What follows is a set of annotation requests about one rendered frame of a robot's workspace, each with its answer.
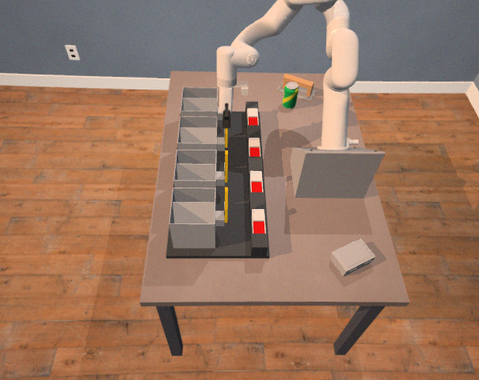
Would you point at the green and yellow drink can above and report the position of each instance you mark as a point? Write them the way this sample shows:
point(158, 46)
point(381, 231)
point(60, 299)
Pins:
point(290, 95)

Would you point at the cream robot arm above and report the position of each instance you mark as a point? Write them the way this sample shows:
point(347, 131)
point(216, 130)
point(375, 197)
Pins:
point(342, 47)

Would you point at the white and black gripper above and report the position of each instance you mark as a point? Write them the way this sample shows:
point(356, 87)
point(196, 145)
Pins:
point(226, 98)

